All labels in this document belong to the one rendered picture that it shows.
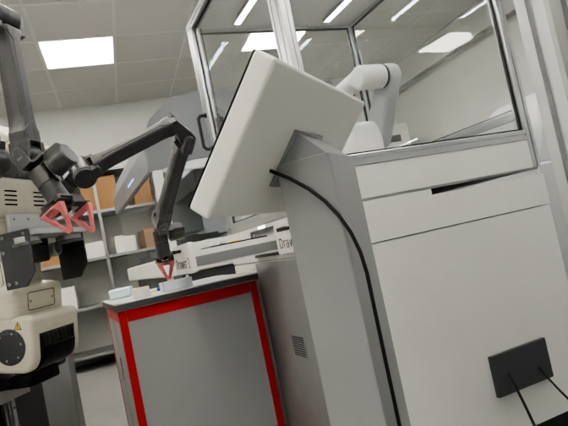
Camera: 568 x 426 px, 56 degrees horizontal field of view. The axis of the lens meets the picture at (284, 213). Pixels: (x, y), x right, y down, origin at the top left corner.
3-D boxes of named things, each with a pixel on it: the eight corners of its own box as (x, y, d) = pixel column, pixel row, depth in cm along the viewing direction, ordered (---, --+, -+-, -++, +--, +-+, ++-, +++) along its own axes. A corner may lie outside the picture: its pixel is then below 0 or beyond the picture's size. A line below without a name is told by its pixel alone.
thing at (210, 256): (196, 268, 189) (193, 251, 189) (182, 270, 213) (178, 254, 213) (297, 246, 205) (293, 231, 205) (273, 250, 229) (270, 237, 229)
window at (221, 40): (312, 194, 172) (253, -87, 177) (233, 223, 251) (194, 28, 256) (314, 194, 172) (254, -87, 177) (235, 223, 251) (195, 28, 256)
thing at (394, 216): (331, 252, 163) (321, 205, 164) (233, 264, 256) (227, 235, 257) (550, 203, 201) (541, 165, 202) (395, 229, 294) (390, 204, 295)
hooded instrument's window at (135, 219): (167, 257, 280) (150, 172, 282) (128, 268, 443) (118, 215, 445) (352, 220, 325) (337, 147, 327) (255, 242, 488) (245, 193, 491)
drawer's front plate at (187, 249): (193, 273, 187) (187, 242, 187) (177, 275, 213) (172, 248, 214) (198, 272, 187) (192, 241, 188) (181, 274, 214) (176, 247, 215)
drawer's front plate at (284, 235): (312, 249, 171) (305, 215, 171) (279, 254, 197) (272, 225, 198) (317, 248, 171) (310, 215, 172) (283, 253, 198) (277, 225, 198)
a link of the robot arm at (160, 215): (173, 124, 200) (184, 137, 192) (188, 126, 203) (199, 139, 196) (148, 220, 218) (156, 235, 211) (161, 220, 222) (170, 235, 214)
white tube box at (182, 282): (163, 292, 216) (161, 283, 216) (160, 292, 223) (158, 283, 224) (193, 285, 220) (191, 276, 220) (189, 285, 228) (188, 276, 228)
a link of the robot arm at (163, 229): (152, 212, 217) (160, 224, 211) (180, 208, 222) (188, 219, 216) (152, 236, 223) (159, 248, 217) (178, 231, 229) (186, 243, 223)
